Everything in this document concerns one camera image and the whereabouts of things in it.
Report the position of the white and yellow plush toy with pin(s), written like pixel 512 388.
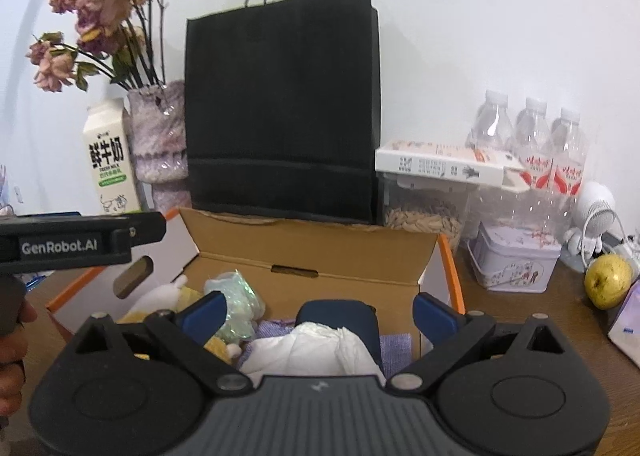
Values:
pixel 160 296

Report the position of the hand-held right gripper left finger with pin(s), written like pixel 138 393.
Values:
pixel 205 318

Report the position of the flat white printed box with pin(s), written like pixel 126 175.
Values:
pixel 425 166

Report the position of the white milk carton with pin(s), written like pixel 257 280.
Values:
pixel 112 171

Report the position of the white tissue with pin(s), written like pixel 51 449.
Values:
pixel 310 351

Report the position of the dried pink flower bouquet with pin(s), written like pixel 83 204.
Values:
pixel 100 11

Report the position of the person's left hand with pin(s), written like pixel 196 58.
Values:
pixel 12 376

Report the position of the yellow-green apple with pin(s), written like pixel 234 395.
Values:
pixel 607 283

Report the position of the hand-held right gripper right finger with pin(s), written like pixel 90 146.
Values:
pixel 432 318

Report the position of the clear container of grain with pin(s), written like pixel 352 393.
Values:
pixel 425 221

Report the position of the dark blue case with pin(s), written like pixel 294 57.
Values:
pixel 335 313

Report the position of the fluffy purple vase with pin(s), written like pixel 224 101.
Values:
pixel 155 136

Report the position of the purple knitted cloth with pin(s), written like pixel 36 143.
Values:
pixel 397 346

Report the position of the clear water bottle red label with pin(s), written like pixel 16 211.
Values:
pixel 570 146
pixel 492 123
pixel 535 136

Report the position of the pale purple tin box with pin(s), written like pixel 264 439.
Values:
pixel 515 266

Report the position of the iridescent plastic bag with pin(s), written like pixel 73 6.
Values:
pixel 240 306

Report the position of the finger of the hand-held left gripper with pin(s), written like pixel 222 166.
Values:
pixel 147 231

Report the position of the white and orange cardboard box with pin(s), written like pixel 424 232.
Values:
pixel 310 256

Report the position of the black paper bag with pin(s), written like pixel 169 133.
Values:
pixel 280 111

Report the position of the small white fan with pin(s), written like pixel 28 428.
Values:
pixel 597 198

